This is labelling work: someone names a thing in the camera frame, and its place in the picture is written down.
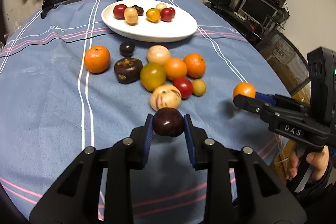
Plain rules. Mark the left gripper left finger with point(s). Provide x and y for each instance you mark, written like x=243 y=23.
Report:
x=95 y=187

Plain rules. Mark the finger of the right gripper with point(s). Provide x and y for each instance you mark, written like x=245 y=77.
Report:
x=266 y=98
x=249 y=104

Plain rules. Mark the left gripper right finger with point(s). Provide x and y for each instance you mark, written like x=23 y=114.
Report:
x=241 y=187

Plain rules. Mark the dark purple plum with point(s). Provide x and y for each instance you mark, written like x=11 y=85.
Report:
x=168 y=121

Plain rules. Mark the yellow-orange tomato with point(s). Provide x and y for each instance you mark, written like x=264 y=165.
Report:
x=153 y=15

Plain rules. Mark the small red apple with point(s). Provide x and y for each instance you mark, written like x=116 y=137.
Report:
x=118 y=11

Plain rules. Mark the right hand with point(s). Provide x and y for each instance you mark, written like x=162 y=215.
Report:
x=319 y=160

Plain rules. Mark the orange persimmon fruit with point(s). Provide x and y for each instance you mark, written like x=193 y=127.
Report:
x=246 y=89

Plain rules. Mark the black mesh chair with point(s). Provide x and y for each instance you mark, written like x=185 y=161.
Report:
x=286 y=60

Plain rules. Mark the small olive longan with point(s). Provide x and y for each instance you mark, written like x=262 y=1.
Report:
x=199 y=87

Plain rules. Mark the small orange mandarin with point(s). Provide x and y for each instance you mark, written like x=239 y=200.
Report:
x=196 y=65

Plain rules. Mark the small red tomato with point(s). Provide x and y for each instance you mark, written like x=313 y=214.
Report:
x=185 y=87

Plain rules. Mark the smooth orange fruit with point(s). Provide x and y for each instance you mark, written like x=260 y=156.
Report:
x=175 y=68

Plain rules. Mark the striped beige pepino melon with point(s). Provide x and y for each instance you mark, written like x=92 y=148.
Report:
x=165 y=96

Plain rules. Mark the computer monitor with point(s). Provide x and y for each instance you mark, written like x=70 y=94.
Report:
x=258 y=10

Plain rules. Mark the black desk rack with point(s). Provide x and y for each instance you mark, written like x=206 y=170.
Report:
x=253 y=31

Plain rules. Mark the olive green tomato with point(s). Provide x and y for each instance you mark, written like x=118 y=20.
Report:
x=152 y=76

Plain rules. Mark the white oval plate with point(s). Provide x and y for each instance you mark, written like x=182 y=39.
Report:
x=180 y=27

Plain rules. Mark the beige round fruit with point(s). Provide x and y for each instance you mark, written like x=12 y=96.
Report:
x=158 y=54

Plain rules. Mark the blue striped tablecloth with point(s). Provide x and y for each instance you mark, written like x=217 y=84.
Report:
x=52 y=108

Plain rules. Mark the dark brown mangosteen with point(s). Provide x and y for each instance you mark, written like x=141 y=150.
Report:
x=127 y=70

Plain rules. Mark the large dark red apple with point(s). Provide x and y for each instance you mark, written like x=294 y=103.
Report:
x=166 y=15

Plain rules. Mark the large ribbed orange mandarin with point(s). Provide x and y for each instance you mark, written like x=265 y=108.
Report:
x=97 y=59

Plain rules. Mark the pale yellow round fruit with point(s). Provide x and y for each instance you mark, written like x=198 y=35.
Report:
x=161 y=6

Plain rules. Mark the small dark plum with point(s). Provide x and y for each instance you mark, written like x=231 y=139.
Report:
x=127 y=49

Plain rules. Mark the dark chestnut on plate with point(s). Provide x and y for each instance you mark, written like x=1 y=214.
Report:
x=139 y=10

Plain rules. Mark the beige potato fruit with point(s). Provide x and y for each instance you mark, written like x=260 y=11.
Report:
x=131 y=15

